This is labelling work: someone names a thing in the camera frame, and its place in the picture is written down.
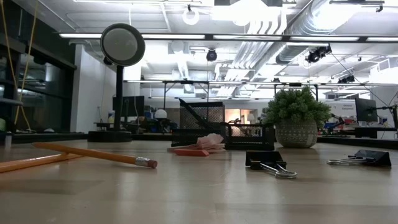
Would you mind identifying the black mesh desk organizer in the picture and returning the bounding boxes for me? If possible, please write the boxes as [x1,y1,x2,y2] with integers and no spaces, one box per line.
[170,101,276,151]

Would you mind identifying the round white ceiling lamp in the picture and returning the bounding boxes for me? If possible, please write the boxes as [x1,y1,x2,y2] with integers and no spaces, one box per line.
[182,6,200,26]

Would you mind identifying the yellow cable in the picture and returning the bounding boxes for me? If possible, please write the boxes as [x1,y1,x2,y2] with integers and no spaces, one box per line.
[0,0,37,134]

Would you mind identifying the silver ceiling duct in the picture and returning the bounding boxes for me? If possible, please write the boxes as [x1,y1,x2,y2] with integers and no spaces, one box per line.
[275,0,335,65]

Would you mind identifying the pink sticky note pad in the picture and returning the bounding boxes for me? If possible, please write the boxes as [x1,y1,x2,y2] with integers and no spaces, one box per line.
[167,133,226,154]

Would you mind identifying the black table frame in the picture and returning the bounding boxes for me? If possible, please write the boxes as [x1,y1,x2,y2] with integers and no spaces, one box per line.
[0,132,398,151]

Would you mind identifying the black desk lamp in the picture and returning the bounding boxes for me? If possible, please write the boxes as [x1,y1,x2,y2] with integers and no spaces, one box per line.
[88,23,146,143]

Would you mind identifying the black background desk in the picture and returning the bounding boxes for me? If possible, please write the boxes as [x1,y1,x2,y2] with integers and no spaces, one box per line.
[354,126,398,139]

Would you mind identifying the black background rig frame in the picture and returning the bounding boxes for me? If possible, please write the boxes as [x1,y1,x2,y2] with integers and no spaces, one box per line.
[162,80,211,110]

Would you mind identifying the black ceiling track fixture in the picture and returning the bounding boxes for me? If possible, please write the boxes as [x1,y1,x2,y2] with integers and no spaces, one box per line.
[305,45,333,64]
[338,74,356,84]

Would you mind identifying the orange wooden pencil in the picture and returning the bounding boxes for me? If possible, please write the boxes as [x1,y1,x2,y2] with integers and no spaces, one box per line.
[0,152,84,174]
[32,142,159,170]

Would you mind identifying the green plant in patterned pot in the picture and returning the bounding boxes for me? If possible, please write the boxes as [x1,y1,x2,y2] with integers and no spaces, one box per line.
[262,86,332,149]

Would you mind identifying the orange eraser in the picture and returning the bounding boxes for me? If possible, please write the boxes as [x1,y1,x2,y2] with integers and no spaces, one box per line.
[174,148,211,157]

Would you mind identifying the black computer monitor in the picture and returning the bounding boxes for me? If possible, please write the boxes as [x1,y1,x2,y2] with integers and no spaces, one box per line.
[112,95,146,118]
[354,98,379,123]

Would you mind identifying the black binder clip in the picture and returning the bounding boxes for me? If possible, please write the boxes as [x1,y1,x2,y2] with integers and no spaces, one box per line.
[326,149,392,168]
[244,150,299,180]

